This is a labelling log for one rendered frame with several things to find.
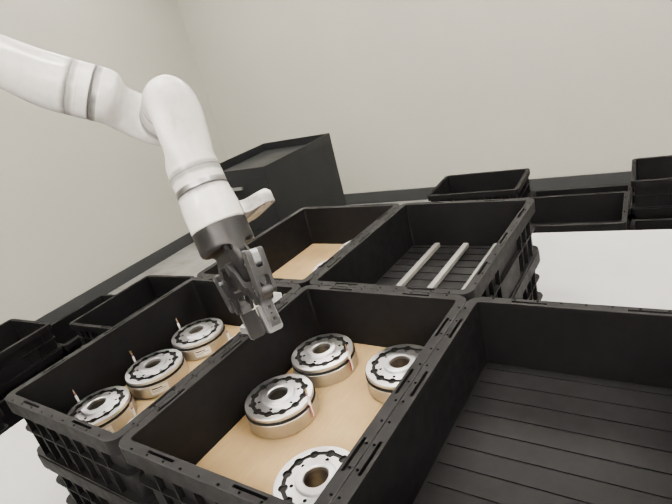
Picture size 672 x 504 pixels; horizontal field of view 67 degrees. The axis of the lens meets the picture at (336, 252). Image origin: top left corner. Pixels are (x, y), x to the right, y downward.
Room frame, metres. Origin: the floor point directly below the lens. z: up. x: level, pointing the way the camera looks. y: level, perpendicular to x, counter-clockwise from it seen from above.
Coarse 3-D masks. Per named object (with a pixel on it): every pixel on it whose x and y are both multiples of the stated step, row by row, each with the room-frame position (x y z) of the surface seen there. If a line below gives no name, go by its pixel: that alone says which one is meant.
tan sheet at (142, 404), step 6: (228, 330) 0.92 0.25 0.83; (234, 330) 0.91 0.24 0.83; (198, 360) 0.83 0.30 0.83; (192, 366) 0.81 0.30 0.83; (156, 396) 0.74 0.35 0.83; (138, 402) 0.74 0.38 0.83; (144, 402) 0.73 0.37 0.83; (150, 402) 0.73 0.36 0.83; (138, 408) 0.72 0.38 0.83; (144, 408) 0.72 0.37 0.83
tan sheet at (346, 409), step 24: (360, 360) 0.70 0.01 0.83; (336, 384) 0.65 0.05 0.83; (360, 384) 0.63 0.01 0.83; (336, 408) 0.59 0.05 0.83; (360, 408) 0.58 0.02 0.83; (240, 432) 0.60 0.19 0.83; (312, 432) 0.56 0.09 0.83; (336, 432) 0.55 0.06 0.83; (360, 432) 0.53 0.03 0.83; (216, 456) 0.56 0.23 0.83; (240, 456) 0.55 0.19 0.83; (264, 456) 0.54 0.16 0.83; (288, 456) 0.52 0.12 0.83; (240, 480) 0.50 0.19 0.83; (264, 480) 0.49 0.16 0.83
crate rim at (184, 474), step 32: (320, 288) 0.78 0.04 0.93; (352, 288) 0.75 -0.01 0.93; (448, 320) 0.58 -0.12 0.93; (224, 352) 0.65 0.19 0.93; (192, 384) 0.59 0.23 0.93; (160, 416) 0.54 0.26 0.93; (384, 416) 0.43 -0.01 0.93; (128, 448) 0.49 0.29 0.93; (352, 448) 0.40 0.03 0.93; (192, 480) 0.42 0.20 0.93; (224, 480) 0.40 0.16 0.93
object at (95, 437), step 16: (176, 288) 0.96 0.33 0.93; (288, 288) 0.82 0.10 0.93; (128, 320) 0.86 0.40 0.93; (240, 336) 0.69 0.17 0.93; (80, 352) 0.78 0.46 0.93; (48, 368) 0.75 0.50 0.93; (32, 384) 0.71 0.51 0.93; (176, 384) 0.60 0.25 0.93; (16, 400) 0.67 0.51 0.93; (160, 400) 0.57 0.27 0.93; (32, 416) 0.63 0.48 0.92; (48, 416) 0.60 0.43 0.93; (64, 416) 0.59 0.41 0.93; (144, 416) 0.54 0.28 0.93; (64, 432) 0.58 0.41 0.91; (80, 432) 0.55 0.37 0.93; (96, 432) 0.54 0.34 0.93; (96, 448) 0.53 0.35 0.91; (112, 448) 0.51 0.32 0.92
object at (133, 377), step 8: (160, 352) 0.83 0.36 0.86; (168, 352) 0.83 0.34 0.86; (176, 352) 0.82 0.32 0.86; (144, 360) 0.83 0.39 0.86; (168, 360) 0.80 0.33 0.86; (176, 360) 0.79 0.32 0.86; (136, 368) 0.80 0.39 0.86; (160, 368) 0.78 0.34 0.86; (168, 368) 0.77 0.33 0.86; (176, 368) 0.77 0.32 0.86; (128, 376) 0.78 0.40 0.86; (136, 376) 0.77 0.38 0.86; (144, 376) 0.76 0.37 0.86; (152, 376) 0.76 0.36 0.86; (160, 376) 0.75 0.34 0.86; (136, 384) 0.75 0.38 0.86; (144, 384) 0.74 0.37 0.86
